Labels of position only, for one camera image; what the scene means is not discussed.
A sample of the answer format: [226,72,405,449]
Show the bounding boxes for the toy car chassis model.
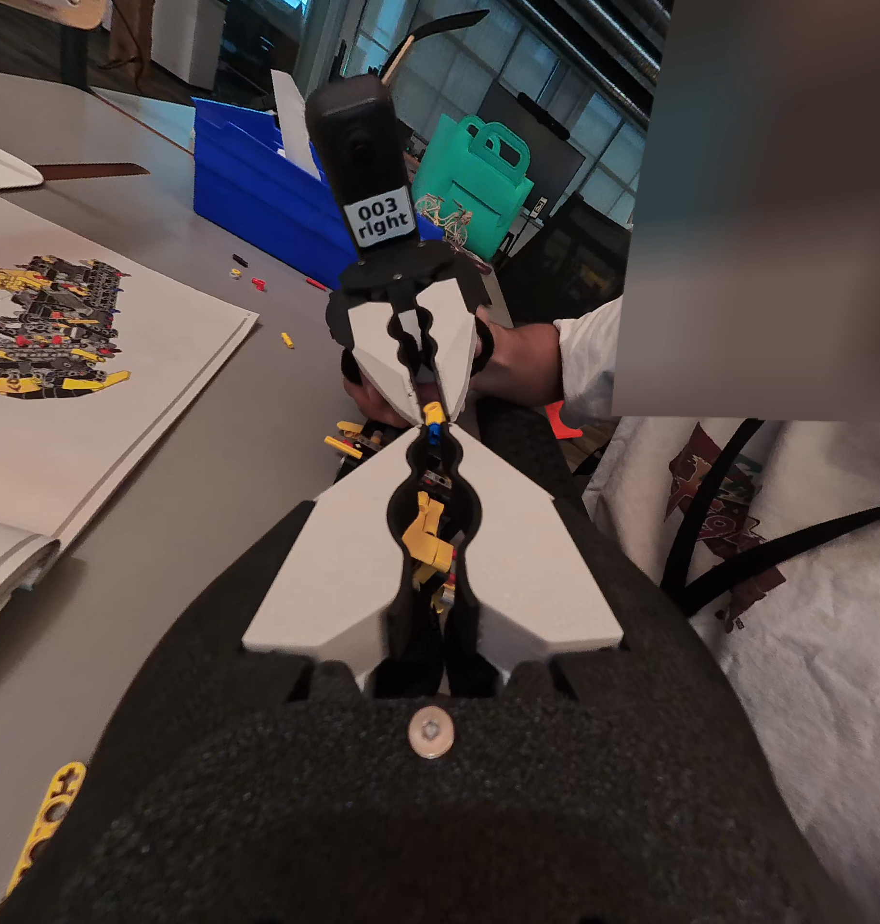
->
[322,420,460,616]

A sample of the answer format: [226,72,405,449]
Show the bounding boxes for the thin yellow liftarm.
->
[4,761,89,901]

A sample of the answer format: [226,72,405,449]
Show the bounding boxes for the orange traffic cone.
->
[544,400,587,440]

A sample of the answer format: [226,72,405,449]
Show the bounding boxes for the blue plastic bin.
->
[192,97,446,291]

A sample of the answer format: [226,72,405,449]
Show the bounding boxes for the black harness strap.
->
[659,417,880,616]

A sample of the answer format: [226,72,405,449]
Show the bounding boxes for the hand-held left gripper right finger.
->
[444,423,626,690]

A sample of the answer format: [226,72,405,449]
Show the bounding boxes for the white paper sheet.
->
[270,68,324,181]

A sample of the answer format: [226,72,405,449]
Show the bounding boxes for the wire bicycle model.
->
[413,190,479,251]

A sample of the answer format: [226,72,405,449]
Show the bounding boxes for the dark wall screen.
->
[483,81,587,197]

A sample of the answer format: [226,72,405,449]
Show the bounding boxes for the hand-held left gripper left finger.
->
[241,424,442,693]

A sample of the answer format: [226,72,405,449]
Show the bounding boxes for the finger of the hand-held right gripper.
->
[413,276,479,420]
[348,299,425,427]

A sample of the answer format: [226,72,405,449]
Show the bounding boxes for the white instruction booklet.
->
[0,189,262,638]

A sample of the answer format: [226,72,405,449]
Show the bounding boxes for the black gooseneck with brass tube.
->
[378,9,493,85]

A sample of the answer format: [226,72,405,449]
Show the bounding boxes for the white document stand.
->
[0,136,46,193]

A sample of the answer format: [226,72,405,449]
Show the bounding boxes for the green felt bag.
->
[411,114,536,264]

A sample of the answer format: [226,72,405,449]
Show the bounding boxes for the person's right hand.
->
[342,318,561,430]

